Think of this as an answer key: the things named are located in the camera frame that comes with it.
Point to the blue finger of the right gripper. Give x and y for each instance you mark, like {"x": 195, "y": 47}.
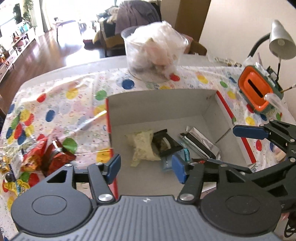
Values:
{"x": 214, "y": 164}
{"x": 254, "y": 132}

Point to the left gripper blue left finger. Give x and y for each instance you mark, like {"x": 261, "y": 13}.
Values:
{"x": 106, "y": 172}

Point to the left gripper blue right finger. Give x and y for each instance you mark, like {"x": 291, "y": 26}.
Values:
{"x": 183, "y": 170}

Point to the grey blue snack packet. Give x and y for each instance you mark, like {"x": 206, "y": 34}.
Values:
{"x": 168, "y": 161}

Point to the dark brown snack packet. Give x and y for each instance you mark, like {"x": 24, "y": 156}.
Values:
{"x": 165, "y": 144}

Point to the pale yellow snack packet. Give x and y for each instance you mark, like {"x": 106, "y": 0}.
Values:
{"x": 141, "y": 142}

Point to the silver foil snack packet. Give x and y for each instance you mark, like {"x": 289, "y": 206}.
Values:
{"x": 199, "y": 142}

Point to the dark red chips bag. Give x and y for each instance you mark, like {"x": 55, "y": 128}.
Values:
{"x": 55, "y": 157}

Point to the yellow cartoon snack packet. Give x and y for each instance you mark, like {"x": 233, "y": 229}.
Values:
{"x": 18, "y": 187}

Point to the white blue snack packet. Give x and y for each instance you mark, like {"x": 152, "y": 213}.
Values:
{"x": 15, "y": 165}

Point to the yellow gold candy packet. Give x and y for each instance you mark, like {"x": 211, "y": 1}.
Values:
{"x": 5, "y": 164}

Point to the red white cardboard box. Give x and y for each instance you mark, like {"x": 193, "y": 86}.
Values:
{"x": 173, "y": 110}

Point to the orange green tissue holder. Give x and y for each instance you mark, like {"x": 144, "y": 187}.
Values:
{"x": 253, "y": 85}

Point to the colourful balloon tablecloth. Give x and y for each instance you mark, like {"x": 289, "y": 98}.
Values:
{"x": 74, "y": 109}

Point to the grey desk lamp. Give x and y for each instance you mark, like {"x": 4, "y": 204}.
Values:
{"x": 281, "y": 44}

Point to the clear tub with plastic bag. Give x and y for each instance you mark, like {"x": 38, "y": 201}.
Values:
{"x": 153, "y": 51}

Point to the wooden coffee table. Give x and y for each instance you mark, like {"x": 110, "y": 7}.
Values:
{"x": 66, "y": 24}

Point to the sofa with piled clothes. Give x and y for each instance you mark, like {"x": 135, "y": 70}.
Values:
{"x": 120, "y": 17}

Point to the wooden tv cabinet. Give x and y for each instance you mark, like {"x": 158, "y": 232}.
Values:
{"x": 16, "y": 50}

